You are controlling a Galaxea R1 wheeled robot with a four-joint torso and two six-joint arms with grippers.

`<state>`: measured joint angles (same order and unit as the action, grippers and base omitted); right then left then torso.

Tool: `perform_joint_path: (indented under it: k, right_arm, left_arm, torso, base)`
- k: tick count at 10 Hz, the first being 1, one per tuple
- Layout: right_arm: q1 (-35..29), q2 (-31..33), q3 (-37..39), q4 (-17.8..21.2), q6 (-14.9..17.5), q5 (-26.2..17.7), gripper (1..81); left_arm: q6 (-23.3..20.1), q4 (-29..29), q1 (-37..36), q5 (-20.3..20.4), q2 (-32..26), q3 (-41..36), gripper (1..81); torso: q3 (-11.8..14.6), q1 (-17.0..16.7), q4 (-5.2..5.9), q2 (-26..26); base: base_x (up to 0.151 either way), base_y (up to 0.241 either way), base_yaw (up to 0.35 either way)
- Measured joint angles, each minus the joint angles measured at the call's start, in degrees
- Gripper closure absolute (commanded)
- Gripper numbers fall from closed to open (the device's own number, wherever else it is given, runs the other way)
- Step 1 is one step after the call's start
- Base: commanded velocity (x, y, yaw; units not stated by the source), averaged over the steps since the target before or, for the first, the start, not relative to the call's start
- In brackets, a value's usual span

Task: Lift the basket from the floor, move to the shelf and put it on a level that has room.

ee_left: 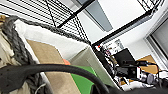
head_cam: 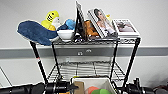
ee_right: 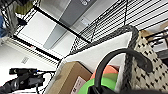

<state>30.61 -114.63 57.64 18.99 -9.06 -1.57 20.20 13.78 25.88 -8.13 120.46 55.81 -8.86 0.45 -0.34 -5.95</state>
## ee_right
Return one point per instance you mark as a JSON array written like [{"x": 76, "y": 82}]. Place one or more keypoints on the white wall switch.
[{"x": 24, "y": 60}]

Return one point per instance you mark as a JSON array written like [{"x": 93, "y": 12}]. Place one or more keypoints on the cardboard box with label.
[{"x": 68, "y": 78}]

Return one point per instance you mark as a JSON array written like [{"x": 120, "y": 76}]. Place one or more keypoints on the wall socket on band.
[{"x": 84, "y": 21}]

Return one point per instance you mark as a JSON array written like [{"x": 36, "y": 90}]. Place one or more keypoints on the yellow toy with print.
[{"x": 24, "y": 6}]

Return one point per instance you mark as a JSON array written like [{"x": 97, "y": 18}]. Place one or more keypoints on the orange item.
[{"x": 108, "y": 70}]

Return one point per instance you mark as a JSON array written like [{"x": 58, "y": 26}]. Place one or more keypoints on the bright green item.
[{"x": 90, "y": 87}]

